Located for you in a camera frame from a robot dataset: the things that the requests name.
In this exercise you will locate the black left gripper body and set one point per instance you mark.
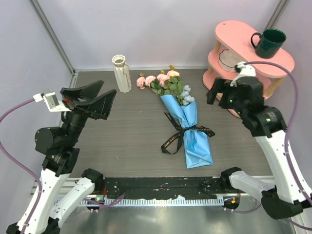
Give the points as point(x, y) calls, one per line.
point(76, 119)

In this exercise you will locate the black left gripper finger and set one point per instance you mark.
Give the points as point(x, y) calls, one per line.
point(99, 107)
point(87, 92)

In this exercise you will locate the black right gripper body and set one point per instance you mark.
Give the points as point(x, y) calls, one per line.
point(229, 99)

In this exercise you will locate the pink rose flower bunch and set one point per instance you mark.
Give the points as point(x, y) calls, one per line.
point(166, 83)

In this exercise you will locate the black gold-lettered ribbon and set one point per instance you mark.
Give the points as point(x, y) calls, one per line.
point(180, 134)

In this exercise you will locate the blue wrapping paper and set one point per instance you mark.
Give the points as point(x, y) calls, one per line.
point(196, 145)

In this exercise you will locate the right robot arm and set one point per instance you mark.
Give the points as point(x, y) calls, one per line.
point(280, 200)

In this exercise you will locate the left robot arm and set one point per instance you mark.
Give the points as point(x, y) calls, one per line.
point(44, 214)

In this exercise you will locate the pale blue hydrangea flowers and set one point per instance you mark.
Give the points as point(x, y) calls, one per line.
point(186, 97)

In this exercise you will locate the white ribbed ceramic vase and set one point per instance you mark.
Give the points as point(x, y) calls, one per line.
point(122, 75)

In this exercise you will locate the white scalloped bowl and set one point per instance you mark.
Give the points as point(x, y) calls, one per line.
point(228, 60)

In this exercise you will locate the pink three-tier shelf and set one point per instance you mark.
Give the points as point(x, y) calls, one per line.
point(236, 36)

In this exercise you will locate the dark green mug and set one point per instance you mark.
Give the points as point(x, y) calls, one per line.
point(270, 41)

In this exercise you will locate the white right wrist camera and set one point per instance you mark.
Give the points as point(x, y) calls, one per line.
point(243, 70)

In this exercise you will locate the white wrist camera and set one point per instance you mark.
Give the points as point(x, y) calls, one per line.
point(51, 101)
point(243, 70)

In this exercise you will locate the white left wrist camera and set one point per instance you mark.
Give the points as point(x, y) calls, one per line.
point(51, 101)

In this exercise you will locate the slotted grey cable duct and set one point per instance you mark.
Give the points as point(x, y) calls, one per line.
point(179, 201)

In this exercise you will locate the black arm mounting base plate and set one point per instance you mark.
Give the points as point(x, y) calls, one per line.
point(161, 188)

